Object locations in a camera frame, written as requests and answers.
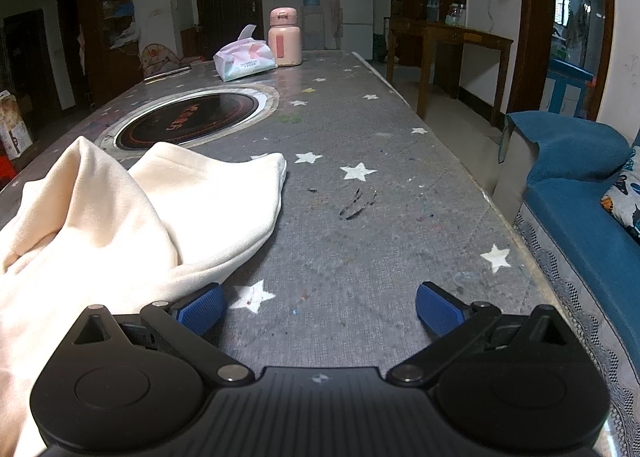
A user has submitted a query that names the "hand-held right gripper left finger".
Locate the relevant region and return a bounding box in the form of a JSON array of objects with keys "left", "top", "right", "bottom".
[{"left": 72, "top": 281, "right": 254, "bottom": 386}]

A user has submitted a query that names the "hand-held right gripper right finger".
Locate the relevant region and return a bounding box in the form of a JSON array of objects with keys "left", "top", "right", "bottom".
[{"left": 385, "top": 280, "right": 572, "bottom": 389}]

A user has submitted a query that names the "cream white sweatshirt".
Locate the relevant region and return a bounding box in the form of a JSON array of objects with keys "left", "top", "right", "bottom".
[{"left": 0, "top": 136, "right": 288, "bottom": 457}]

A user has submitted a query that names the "grey star-print tablecloth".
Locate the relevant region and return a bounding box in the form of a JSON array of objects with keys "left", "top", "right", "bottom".
[{"left": 0, "top": 51, "right": 566, "bottom": 380}]

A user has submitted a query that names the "blue sofa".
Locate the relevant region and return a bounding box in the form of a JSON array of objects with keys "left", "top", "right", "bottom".
[{"left": 492, "top": 110, "right": 640, "bottom": 457}]

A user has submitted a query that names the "round black induction cooktop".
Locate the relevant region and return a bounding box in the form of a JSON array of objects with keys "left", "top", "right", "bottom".
[{"left": 95, "top": 84, "right": 280, "bottom": 158}]

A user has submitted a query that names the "patterned white cushion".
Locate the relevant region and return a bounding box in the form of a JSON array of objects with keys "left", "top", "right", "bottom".
[{"left": 600, "top": 144, "right": 640, "bottom": 244}]

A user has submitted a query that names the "dark flat device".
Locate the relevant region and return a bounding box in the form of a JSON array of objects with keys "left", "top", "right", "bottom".
[{"left": 144, "top": 66, "right": 193, "bottom": 83}]

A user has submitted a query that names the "pink white tissue pack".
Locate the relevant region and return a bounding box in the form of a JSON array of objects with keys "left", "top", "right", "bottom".
[{"left": 213, "top": 24, "right": 278, "bottom": 83}]

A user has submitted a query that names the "pink floor fan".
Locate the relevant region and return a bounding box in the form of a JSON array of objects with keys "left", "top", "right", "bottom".
[{"left": 139, "top": 44, "right": 182, "bottom": 78}]

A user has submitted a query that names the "small blue table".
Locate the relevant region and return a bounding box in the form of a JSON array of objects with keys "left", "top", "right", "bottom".
[{"left": 546, "top": 60, "right": 596, "bottom": 119}]

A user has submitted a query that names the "printed white paper bag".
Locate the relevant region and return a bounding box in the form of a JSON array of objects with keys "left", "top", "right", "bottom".
[{"left": 0, "top": 90, "right": 35, "bottom": 160}]

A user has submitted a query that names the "wooden side table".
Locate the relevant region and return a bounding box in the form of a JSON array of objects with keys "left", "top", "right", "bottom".
[{"left": 386, "top": 17, "right": 515, "bottom": 127}]

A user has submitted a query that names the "pink insulated bottle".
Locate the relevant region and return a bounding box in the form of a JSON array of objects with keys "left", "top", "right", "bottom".
[{"left": 268, "top": 7, "right": 302, "bottom": 67}]

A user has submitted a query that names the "dark wooden shelf cabinet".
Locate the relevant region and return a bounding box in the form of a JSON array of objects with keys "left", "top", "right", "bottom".
[{"left": 77, "top": 0, "right": 146, "bottom": 103}]

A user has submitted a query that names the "dark wooden door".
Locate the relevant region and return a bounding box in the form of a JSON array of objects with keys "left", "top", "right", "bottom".
[{"left": 194, "top": 0, "right": 263, "bottom": 60}]

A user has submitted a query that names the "white refrigerator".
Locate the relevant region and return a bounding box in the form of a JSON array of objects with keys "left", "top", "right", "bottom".
[{"left": 339, "top": 0, "right": 374, "bottom": 60}]

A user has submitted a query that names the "wooden door frame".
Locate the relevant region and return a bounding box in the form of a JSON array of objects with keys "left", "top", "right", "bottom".
[{"left": 519, "top": 0, "right": 617, "bottom": 125}]

